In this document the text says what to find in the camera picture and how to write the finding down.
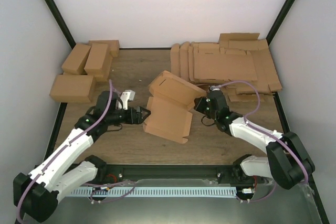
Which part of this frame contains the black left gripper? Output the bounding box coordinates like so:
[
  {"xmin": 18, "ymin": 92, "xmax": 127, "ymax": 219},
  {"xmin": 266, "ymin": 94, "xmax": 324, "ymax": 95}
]
[{"xmin": 107, "ymin": 107, "xmax": 152, "ymax": 126}]

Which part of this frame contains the cardboard box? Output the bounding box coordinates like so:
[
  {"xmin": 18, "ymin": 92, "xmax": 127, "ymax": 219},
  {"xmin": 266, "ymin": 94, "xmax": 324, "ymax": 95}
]
[
  {"xmin": 49, "ymin": 74, "xmax": 96, "ymax": 103},
  {"xmin": 61, "ymin": 44, "xmax": 91, "ymax": 75},
  {"xmin": 93, "ymin": 53, "xmax": 112, "ymax": 82},
  {"xmin": 143, "ymin": 71, "xmax": 206, "ymax": 144},
  {"xmin": 88, "ymin": 40, "xmax": 120, "ymax": 58},
  {"xmin": 84, "ymin": 43, "xmax": 109, "ymax": 76}
]

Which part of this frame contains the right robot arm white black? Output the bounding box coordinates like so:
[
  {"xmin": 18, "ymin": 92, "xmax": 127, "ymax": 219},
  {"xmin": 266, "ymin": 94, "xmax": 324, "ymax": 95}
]
[{"xmin": 194, "ymin": 89, "xmax": 316, "ymax": 189}]

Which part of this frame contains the stack of flat cardboard blanks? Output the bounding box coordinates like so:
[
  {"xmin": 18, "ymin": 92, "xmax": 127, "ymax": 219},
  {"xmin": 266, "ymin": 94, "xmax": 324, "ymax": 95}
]
[{"xmin": 170, "ymin": 33, "xmax": 282, "ymax": 101}]

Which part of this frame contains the light blue slotted cable duct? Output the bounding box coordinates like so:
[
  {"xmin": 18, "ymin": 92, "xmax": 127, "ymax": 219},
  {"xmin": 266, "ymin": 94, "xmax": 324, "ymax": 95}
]
[{"xmin": 65, "ymin": 186, "xmax": 237, "ymax": 198}]

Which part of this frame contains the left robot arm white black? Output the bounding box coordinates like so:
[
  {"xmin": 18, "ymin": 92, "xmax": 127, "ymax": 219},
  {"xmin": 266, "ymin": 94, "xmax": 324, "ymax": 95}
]
[{"xmin": 13, "ymin": 90, "xmax": 151, "ymax": 223}]

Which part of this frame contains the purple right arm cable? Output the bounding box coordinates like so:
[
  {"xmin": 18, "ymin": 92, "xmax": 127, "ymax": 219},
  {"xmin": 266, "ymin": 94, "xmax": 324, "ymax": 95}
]
[{"xmin": 209, "ymin": 81, "xmax": 309, "ymax": 204}]

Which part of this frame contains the black aluminium frame rail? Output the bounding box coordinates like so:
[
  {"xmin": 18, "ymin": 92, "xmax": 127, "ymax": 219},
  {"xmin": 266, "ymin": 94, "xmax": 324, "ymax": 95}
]
[{"xmin": 97, "ymin": 164, "xmax": 266, "ymax": 185}]

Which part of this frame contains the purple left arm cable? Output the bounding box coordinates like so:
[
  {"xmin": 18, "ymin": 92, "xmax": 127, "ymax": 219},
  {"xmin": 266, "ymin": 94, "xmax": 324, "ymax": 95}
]
[{"xmin": 16, "ymin": 79, "xmax": 124, "ymax": 222}]

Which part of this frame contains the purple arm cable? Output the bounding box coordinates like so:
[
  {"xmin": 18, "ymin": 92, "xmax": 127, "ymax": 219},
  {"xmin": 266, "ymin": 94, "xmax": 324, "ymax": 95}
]
[
  {"xmin": 209, "ymin": 81, "xmax": 309, "ymax": 204},
  {"xmin": 16, "ymin": 79, "xmax": 124, "ymax": 222}
]

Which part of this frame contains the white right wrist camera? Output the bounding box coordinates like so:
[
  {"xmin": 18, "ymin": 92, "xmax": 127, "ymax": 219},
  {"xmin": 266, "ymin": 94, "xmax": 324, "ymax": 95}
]
[{"xmin": 209, "ymin": 86, "xmax": 221, "ymax": 91}]

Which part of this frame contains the folded cardboard box front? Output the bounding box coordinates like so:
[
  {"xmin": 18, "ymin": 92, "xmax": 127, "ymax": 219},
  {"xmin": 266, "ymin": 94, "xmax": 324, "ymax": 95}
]
[{"xmin": 49, "ymin": 74, "xmax": 96, "ymax": 103}]

